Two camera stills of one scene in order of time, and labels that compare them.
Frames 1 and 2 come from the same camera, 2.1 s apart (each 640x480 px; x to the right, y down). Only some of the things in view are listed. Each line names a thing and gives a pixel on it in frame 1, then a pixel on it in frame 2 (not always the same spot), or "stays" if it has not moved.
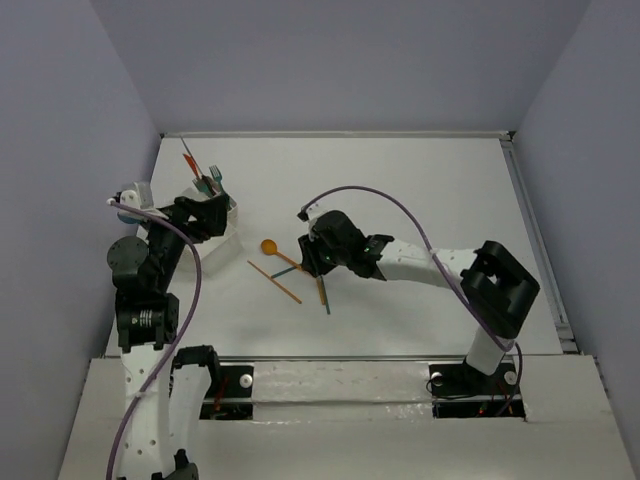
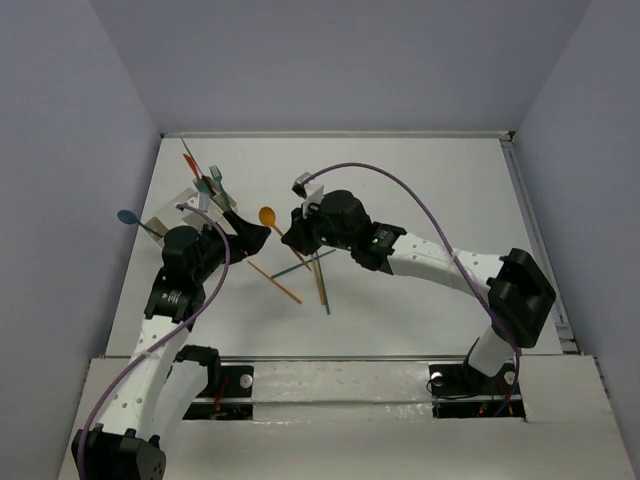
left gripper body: x=198 y=215 to x=236 y=236
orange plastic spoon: x=269 y=247 to x=267 y=216
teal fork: x=218 y=177 stays
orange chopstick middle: x=320 y=283 stays
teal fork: x=201 y=185 stays
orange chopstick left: x=275 y=282 stays
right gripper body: x=321 y=257 to x=314 y=229
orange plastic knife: x=193 y=165 stays
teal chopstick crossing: x=284 y=272 stays
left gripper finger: x=215 y=211 to x=251 y=237
